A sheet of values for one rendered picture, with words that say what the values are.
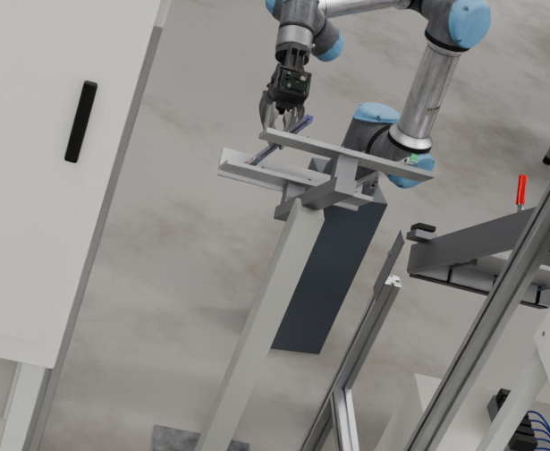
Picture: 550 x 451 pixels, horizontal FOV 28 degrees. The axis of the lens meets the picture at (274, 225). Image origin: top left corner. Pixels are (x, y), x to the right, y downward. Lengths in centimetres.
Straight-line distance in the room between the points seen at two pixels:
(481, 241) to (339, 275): 101
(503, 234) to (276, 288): 56
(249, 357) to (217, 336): 70
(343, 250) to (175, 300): 55
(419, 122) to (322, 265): 54
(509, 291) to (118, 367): 136
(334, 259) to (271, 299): 68
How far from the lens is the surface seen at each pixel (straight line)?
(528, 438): 222
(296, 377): 317
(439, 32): 265
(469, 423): 227
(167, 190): 374
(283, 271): 235
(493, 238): 210
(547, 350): 181
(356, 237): 303
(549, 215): 184
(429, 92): 272
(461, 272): 254
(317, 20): 237
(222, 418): 262
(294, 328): 319
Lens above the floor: 196
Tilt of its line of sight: 31 degrees down
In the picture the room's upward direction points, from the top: 22 degrees clockwise
